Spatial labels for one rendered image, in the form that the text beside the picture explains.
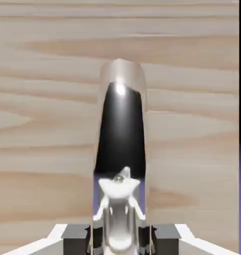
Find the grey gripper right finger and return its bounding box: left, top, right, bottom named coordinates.
left=151, top=224, right=238, bottom=255

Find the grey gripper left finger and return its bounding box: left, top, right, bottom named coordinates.
left=1, top=224, right=92, bottom=255

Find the shiny curved metal handle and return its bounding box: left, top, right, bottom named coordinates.
left=89, top=58, right=153, bottom=255

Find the light wood cabinet door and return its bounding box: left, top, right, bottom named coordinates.
left=0, top=0, right=240, bottom=255

